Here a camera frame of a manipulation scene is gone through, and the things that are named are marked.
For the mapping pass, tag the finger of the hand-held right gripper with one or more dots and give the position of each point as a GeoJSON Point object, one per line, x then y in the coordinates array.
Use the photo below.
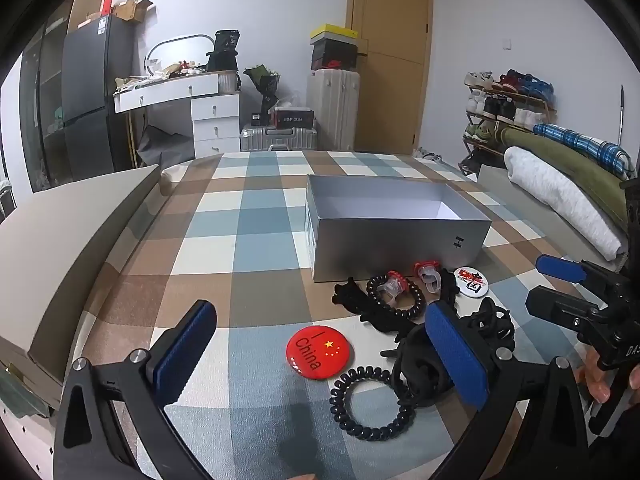
{"type": "Point", "coordinates": [560, 267]}
{"type": "Point", "coordinates": [555, 307]}

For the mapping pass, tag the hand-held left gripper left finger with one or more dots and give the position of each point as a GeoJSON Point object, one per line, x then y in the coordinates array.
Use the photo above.
{"type": "Point", "coordinates": [185, 355]}

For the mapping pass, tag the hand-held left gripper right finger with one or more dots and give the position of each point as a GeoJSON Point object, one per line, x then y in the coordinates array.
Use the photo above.
{"type": "Point", "coordinates": [460, 355]}

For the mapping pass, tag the black claw hair clip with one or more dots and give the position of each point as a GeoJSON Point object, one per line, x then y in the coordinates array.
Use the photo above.
{"type": "Point", "coordinates": [415, 365]}

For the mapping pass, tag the white round badge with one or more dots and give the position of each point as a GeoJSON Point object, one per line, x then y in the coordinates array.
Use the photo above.
{"type": "Point", "coordinates": [470, 281]}

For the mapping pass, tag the silver cardboard box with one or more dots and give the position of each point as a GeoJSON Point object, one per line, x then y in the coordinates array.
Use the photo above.
{"type": "Point", "coordinates": [400, 250]}

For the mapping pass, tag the long black hair clip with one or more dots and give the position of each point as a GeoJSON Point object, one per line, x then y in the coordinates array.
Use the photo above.
{"type": "Point", "coordinates": [449, 290]}
{"type": "Point", "coordinates": [350, 296]}

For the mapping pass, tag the red round badge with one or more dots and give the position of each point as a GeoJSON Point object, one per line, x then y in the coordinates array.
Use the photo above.
{"type": "Point", "coordinates": [318, 349]}

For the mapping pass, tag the person's right hand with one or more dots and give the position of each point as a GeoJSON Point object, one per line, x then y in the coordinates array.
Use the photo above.
{"type": "Point", "coordinates": [595, 382]}

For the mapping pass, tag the white fleece blanket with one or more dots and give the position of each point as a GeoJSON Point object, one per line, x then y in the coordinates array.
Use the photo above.
{"type": "Point", "coordinates": [560, 195]}

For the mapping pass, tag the green rolled blanket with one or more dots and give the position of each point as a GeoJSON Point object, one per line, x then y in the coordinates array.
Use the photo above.
{"type": "Point", "coordinates": [565, 165]}

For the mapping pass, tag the blue plaid blanket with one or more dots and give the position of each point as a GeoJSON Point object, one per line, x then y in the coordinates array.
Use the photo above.
{"type": "Point", "coordinates": [580, 142]}

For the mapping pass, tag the checked bed sheet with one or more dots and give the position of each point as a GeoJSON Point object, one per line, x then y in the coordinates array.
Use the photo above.
{"type": "Point", "coordinates": [250, 210]}

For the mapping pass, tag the black stick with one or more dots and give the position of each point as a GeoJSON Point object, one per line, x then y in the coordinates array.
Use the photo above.
{"type": "Point", "coordinates": [622, 115]}

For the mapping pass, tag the small floor clutter pile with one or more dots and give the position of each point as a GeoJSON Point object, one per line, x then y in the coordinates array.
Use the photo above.
{"type": "Point", "coordinates": [427, 154]}

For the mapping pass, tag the shoe rack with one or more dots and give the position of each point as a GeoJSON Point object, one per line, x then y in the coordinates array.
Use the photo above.
{"type": "Point", "coordinates": [500, 95]}

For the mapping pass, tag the group of sneakers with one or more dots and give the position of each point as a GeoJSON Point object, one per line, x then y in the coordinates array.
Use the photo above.
{"type": "Point", "coordinates": [505, 82]}

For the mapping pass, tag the dark cloth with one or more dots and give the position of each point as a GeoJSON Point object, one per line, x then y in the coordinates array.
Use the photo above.
{"type": "Point", "coordinates": [165, 147]}

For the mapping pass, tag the silver suitcase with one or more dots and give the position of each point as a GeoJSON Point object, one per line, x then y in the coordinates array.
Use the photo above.
{"type": "Point", "coordinates": [280, 139]}

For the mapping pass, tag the white dressing table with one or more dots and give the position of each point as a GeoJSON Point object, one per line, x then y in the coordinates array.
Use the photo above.
{"type": "Point", "coordinates": [215, 120]}

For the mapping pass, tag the small black box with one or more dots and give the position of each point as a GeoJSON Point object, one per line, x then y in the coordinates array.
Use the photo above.
{"type": "Point", "coordinates": [256, 119]}

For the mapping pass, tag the black box with red label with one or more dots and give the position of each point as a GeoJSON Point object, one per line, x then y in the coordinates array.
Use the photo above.
{"type": "Point", "coordinates": [295, 120]}

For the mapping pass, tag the wooden door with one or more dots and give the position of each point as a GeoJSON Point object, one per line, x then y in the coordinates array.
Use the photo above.
{"type": "Point", "coordinates": [390, 60]}

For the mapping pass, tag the white ribbed bin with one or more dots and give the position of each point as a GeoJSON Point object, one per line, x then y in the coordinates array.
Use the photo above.
{"type": "Point", "coordinates": [229, 82]}

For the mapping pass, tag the white suitcase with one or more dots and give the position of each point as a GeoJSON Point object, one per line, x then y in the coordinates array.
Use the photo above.
{"type": "Point", "coordinates": [332, 110]}

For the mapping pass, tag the dark grey fridge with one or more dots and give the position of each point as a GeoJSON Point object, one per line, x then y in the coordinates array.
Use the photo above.
{"type": "Point", "coordinates": [95, 90]}

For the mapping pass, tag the pile of table clutter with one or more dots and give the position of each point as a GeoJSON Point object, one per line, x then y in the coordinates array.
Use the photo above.
{"type": "Point", "coordinates": [160, 75]}

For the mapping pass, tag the dark green flower bouquet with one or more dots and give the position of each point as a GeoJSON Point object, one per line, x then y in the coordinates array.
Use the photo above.
{"type": "Point", "coordinates": [262, 82]}

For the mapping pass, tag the glass door cabinet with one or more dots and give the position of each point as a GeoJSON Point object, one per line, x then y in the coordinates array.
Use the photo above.
{"type": "Point", "coordinates": [42, 110]}

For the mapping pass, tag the oval mirror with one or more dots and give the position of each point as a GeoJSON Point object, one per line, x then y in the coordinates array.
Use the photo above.
{"type": "Point", "coordinates": [175, 55]}

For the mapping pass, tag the black bag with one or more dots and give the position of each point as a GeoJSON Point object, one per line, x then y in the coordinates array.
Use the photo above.
{"type": "Point", "coordinates": [222, 52]}

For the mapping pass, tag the black shoe box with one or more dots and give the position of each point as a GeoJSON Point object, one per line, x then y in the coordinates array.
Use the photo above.
{"type": "Point", "coordinates": [334, 55]}

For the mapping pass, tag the yellow lid shoe box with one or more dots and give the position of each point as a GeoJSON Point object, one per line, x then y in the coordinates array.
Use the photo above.
{"type": "Point", "coordinates": [334, 31]}

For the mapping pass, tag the cardboard boxes pile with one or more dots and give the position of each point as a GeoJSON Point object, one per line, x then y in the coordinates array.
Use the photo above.
{"type": "Point", "coordinates": [125, 10]}

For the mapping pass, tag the beige bed frame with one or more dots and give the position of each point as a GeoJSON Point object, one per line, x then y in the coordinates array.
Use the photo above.
{"type": "Point", "coordinates": [75, 240]}

